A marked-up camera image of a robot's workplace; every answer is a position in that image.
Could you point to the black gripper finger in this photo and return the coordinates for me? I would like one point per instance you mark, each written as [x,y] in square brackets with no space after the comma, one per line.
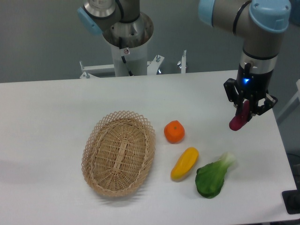
[252,108]
[233,95]

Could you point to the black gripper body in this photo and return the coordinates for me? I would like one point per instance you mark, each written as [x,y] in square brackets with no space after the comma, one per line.
[252,84]

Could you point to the purple sweet potato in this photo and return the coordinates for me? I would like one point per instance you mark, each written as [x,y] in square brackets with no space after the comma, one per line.
[241,119]

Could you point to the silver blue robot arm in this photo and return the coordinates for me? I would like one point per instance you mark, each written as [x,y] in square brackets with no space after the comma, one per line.
[261,23]

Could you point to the orange tangerine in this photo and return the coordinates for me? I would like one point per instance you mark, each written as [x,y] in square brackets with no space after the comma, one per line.
[174,132]

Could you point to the green bok choy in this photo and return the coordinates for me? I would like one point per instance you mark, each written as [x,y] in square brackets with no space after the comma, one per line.
[210,178]

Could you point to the black device at edge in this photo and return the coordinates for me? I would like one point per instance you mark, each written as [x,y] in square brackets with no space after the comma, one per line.
[292,201]

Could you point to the oval wicker basket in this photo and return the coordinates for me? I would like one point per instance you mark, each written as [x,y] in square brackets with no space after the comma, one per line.
[118,154]

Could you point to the white frame at right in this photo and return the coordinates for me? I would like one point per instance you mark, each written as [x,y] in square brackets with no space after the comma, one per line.
[290,106]

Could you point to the white metal base frame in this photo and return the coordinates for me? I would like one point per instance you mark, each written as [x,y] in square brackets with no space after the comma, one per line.
[131,68]

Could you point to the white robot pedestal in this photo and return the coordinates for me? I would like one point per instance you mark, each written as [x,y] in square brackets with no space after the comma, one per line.
[130,40]

